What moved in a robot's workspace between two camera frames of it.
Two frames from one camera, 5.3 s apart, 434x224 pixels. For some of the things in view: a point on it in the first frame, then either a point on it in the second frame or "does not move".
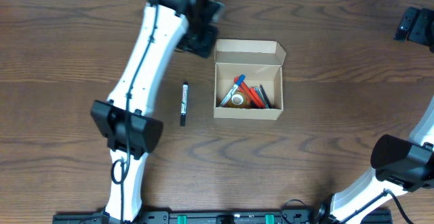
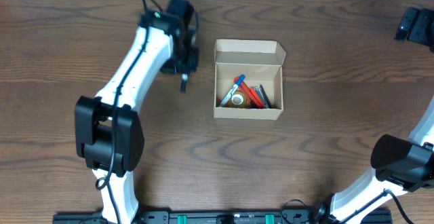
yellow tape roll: (238, 100) does not move
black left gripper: (206, 45) -> (189, 67)
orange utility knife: (252, 100) does not move
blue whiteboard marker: (232, 91) does not move
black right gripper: (423, 31) does not move
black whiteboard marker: (184, 100) -> (184, 78)
